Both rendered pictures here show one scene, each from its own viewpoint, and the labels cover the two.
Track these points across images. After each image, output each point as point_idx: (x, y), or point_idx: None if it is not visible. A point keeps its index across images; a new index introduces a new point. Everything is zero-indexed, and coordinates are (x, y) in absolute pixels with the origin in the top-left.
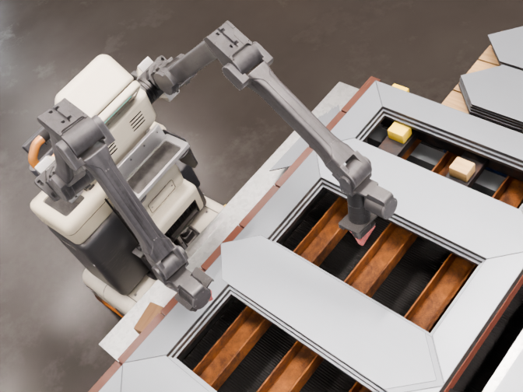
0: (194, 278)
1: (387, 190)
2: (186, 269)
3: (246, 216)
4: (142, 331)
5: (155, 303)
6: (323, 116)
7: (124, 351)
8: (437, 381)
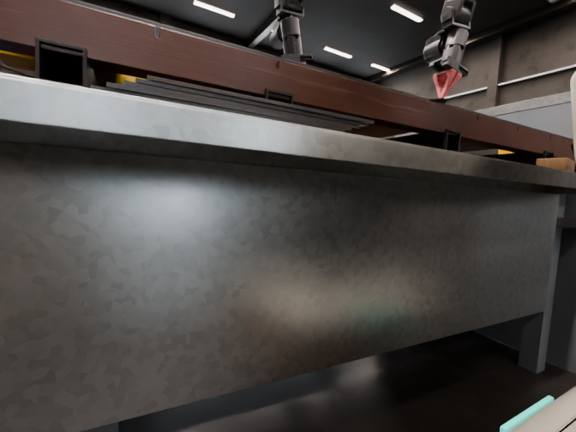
0: (443, 51)
1: (274, 24)
2: (442, 30)
3: (415, 98)
4: (531, 129)
5: (557, 159)
6: (136, 84)
7: (544, 133)
8: None
